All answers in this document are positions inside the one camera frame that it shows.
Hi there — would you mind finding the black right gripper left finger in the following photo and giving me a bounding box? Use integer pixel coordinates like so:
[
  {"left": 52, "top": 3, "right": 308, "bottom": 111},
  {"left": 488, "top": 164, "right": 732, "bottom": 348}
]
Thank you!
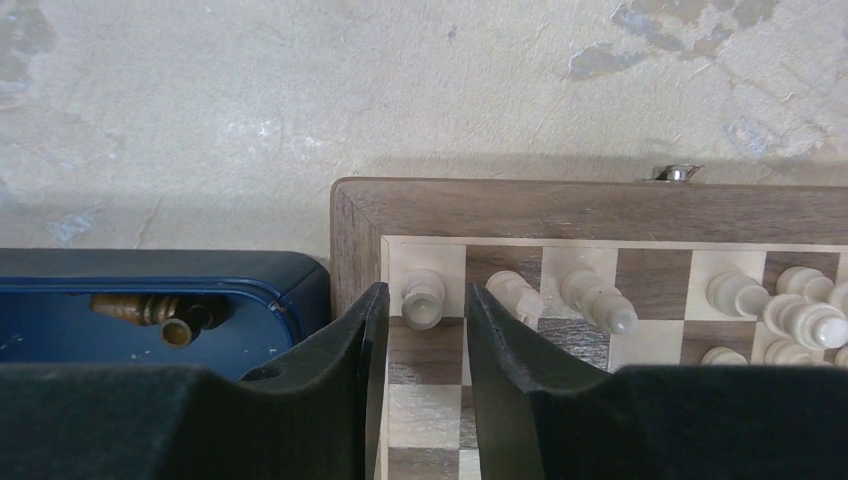
[{"left": 1, "top": 282, "right": 390, "bottom": 479}]

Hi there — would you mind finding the wooden chess board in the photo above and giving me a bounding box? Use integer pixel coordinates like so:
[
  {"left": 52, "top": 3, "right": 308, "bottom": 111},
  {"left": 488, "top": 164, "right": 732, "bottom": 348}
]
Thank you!
[{"left": 330, "top": 178, "right": 847, "bottom": 479}]

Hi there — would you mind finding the dark blue plastic tray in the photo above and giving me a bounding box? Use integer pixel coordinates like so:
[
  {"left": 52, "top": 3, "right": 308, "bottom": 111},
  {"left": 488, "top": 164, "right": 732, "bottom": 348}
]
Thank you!
[{"left": 1, "top": 248, "right": 333, "bottom": 380}]

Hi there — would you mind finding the dark chess pieces row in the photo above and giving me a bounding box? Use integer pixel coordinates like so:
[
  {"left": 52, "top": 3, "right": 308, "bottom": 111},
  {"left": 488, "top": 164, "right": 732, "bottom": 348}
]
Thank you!
[{"left": 89, "top": 293, "right": 231, "bottom": 349}]

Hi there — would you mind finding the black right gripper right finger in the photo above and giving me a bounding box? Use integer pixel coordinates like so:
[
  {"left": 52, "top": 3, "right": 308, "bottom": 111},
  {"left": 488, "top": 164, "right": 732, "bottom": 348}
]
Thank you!
[{"left": 465, "top": 283, "right": 847, "bottom": 479}]

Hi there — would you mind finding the light chess knight piece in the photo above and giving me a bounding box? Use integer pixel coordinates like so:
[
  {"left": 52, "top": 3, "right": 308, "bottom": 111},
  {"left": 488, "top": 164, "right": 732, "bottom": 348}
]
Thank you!
[{"left": 485, "top": 270, "right": 545, "bottom": 328}]

